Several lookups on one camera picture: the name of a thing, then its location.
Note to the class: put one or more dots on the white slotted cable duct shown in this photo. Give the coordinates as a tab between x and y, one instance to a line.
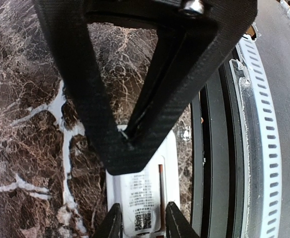
269	138

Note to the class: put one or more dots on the white remote control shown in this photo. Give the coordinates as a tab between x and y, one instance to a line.
167	155

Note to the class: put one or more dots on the gold battery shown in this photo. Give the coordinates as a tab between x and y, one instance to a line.
162	207

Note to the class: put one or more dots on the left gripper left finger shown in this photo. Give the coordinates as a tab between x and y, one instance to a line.
111	226

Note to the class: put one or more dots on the black front rail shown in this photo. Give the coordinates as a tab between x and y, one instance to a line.
218	164

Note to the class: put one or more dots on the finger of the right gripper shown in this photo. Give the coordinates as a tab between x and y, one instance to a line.
194	37

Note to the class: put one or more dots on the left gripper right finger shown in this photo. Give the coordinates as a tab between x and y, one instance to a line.
176	224

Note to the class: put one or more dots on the white battery cover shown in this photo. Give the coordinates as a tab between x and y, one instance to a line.
139	197

